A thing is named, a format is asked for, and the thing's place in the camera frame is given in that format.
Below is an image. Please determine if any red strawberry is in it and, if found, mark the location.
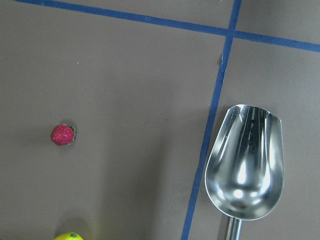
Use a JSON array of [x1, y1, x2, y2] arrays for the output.
[[50, 124, 76, 146]]

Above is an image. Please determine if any yellow lemon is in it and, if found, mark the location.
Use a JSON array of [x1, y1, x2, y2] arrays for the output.
[[54, 232, 84, 240]]

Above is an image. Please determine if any steel scoop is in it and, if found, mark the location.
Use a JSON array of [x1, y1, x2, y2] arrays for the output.
[[204, 104, 285, 240]]

